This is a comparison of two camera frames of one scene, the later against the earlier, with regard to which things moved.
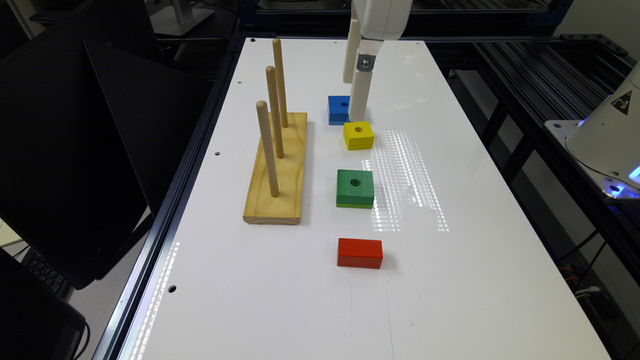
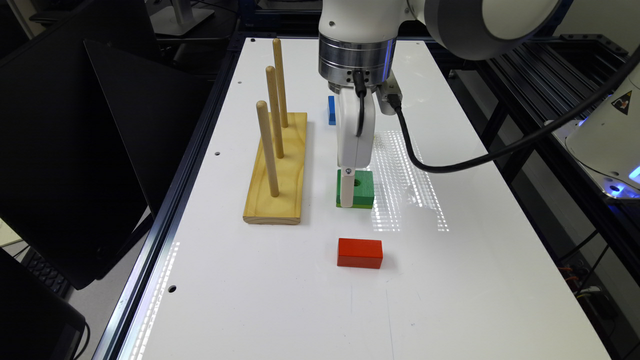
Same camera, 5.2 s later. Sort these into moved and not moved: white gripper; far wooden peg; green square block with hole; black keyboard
Moved: white gripper
Not moved: black keyboard; far wooden peg; green square block with hole
